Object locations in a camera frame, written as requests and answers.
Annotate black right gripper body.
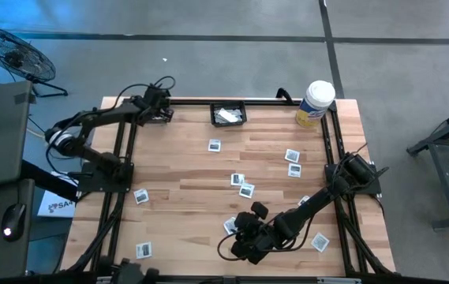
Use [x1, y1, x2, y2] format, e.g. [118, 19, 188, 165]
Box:
[230, 201, 285, 266]

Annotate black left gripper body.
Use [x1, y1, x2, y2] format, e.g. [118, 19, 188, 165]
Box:
[139, 84, 175, 125]

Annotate black plastic bin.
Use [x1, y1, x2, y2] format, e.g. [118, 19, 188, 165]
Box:
[209, 100, 249, 129]

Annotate black support bar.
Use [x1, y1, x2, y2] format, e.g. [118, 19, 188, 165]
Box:
[21, 159, 80, 203]

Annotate white printed paper sign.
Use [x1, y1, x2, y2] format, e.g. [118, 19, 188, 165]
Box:
[36, 170, 80, 219]

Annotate black base lever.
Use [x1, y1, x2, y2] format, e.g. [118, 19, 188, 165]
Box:
[369, 166, 390, 183]

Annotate yellow wipes canister white lid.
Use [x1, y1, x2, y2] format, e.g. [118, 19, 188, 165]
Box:
[294, 80, 336, 129]

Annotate black floor fan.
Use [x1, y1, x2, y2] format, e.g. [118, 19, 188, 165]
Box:
[0, 25, 69, 99]

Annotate black computer mouse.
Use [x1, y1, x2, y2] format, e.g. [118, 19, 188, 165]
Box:
[1, 202, 28, 242]

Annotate grey metal cart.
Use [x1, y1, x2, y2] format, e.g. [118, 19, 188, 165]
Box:
[406, 100, 449, 230]

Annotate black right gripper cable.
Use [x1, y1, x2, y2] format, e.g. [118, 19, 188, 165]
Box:
[216, 231, 249, 263]

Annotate silver metal bracket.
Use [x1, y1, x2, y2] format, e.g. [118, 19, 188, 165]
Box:
[317, 277, 362, 284]

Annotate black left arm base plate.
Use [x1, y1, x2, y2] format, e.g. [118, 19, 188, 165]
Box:
[76, 161, 135, 194]

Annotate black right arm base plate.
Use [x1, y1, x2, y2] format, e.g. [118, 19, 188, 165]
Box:
[325, 163, 383, 195]

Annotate black clamp handle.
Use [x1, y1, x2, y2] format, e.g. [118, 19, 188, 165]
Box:
[275, 87, 295, 106]

